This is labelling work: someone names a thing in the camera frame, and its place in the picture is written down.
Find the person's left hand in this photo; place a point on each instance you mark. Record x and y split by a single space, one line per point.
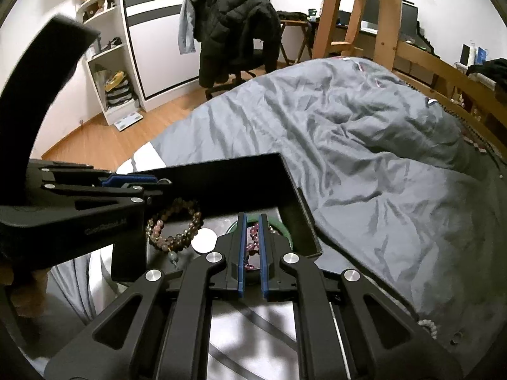
29 283

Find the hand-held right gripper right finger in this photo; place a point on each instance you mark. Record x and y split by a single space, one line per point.
264 253

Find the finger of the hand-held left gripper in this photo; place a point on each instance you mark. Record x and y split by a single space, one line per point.
99 197
130 180

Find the white wardrobe with black stripes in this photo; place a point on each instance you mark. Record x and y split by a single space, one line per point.
166 39

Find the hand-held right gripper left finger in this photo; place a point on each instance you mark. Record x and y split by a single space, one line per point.
242 253

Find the wooden desk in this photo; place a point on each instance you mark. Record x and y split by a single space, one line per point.
368 35

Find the white shelf unit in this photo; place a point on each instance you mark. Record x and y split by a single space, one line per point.
97 59

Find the green jade bangle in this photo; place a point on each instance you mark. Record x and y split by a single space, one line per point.
282 232

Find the grey striped duvet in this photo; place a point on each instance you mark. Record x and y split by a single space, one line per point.
356 146

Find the dark folding table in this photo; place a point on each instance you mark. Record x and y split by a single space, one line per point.
295 23

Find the yellow shelf item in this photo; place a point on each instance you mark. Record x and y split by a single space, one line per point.
115 80

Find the black office chair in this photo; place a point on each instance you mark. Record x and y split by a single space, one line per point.
241 63

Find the wooden bed frame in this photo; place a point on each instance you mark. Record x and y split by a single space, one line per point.
388 16

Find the white bathroom scale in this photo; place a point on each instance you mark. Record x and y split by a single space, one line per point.
128 120

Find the light blue garment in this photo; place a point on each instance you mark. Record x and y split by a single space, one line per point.
186 27

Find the striped bag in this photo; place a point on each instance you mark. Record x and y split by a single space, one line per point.
119 95

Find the plaid bed sheet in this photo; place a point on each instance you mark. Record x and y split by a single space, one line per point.
479 138

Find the black rectangular box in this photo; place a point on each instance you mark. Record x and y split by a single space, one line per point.
222 182

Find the computer monitor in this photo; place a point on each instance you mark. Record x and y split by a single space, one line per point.
408 12

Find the black clothing pile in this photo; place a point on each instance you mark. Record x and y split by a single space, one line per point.
489 71

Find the black puffer jacket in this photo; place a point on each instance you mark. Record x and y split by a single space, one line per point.
233 16

